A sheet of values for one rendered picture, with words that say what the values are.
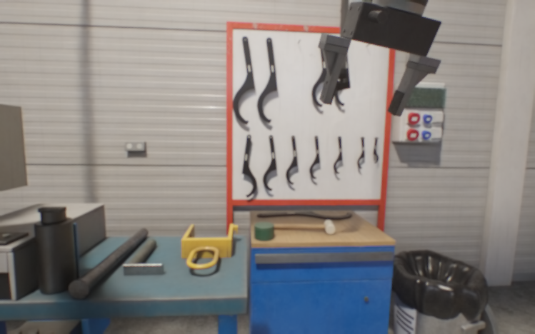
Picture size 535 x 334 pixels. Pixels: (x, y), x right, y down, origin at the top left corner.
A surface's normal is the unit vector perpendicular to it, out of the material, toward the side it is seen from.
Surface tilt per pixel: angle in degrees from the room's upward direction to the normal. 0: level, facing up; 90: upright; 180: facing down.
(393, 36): 114
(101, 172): 90
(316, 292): 90
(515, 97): 90
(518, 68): 90
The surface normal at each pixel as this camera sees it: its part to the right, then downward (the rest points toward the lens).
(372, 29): 0.12, 0.50
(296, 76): 0.08, 0.11
